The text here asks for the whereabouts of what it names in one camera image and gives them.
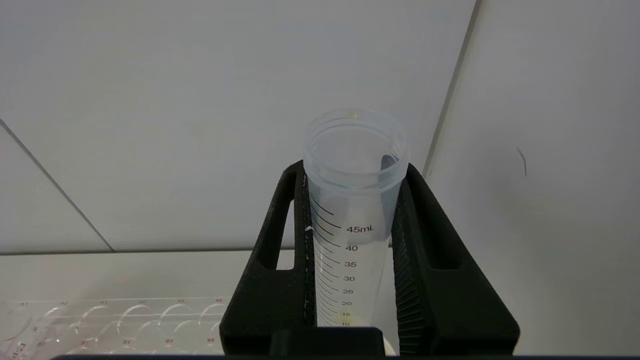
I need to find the test tube with yellow pigment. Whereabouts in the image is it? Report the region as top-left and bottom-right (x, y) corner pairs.
(303, 108), (411, 328)

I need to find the clear acrylic test tube rack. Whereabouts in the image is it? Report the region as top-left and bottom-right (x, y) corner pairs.
(0, 297), (236, 357)

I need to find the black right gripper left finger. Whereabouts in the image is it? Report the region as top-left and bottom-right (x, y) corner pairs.
(219, 160), (318, 357)

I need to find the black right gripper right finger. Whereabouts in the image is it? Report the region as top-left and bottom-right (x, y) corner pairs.
(390, 163), (521, 357)

